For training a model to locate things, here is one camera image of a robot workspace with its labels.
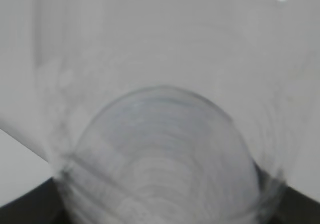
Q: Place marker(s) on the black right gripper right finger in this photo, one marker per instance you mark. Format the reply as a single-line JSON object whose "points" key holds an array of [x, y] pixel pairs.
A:
{"points": [[296, 208]]}

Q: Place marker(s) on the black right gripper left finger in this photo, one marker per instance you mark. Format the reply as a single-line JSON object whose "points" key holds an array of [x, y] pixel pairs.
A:
{"points": [[43, 204]]}

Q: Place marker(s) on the clear red-label water bottle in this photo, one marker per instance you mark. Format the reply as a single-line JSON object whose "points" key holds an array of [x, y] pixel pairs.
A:
{"points": [[175, 111]]}

